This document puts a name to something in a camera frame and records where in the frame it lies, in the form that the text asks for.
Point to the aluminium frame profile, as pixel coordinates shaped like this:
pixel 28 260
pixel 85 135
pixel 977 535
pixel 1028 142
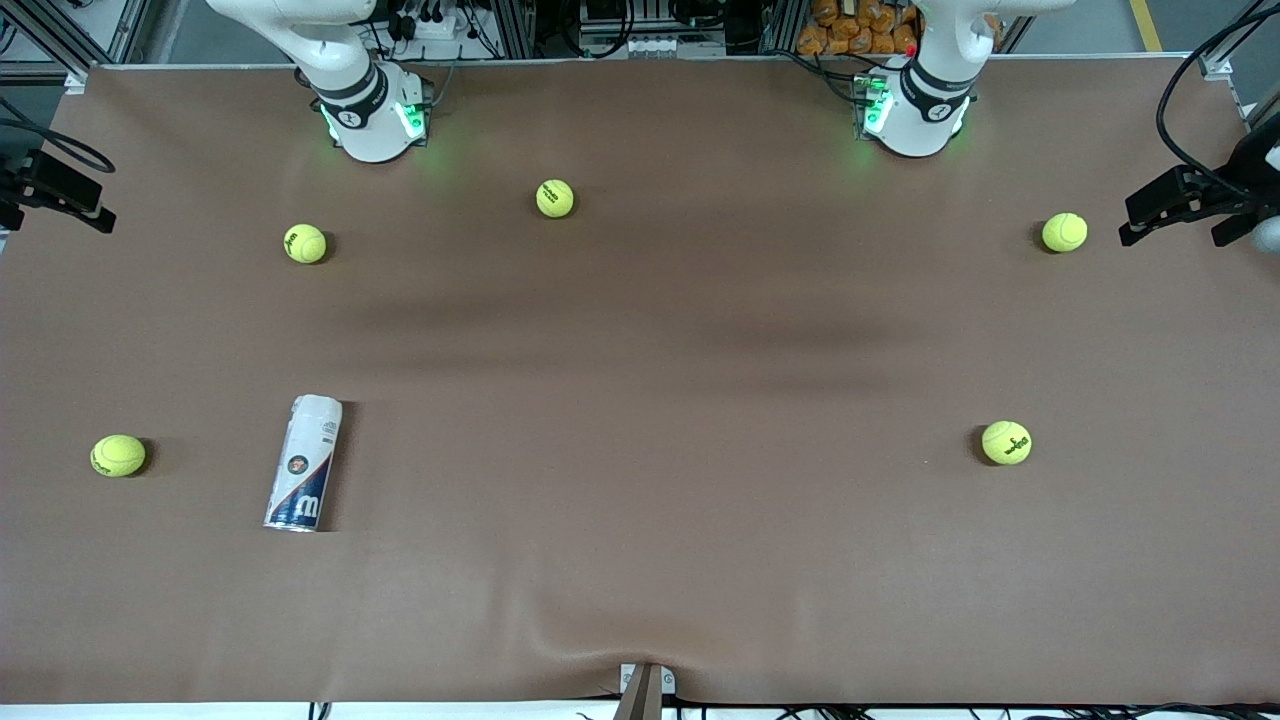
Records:
pixel 1235 60
pixel 60 40

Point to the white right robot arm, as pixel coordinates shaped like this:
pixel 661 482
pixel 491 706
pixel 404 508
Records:
pixel 365 120

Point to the grey electronics box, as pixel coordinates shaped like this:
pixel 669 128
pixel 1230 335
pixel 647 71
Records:
pixel 650 40

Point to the white blue tennis ball can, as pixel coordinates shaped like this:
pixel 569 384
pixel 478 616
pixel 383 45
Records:
pixel 305 460

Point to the white power strip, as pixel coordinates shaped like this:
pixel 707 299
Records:
pixel 430 25

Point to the yellow tennis ball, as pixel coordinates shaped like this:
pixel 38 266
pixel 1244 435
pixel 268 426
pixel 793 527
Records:
pixel 1064 232
pixel 118 455
pixel 555 198
pixel 1006 442
pixel 305 243

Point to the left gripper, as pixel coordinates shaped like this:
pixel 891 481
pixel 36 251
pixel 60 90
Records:
pixel 1243 180

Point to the grey metal clamp bracket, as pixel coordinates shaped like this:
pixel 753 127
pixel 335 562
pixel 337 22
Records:
pixel 645 685

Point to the aluminium frame post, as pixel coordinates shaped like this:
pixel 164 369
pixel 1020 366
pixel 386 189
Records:
pixel 782 25
pixel 515 25

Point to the brown table cover sheet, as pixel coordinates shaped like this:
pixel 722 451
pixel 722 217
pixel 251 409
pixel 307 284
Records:
pixel 640 400

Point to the orange packets heap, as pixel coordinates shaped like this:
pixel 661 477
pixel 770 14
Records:
pixel 850 30

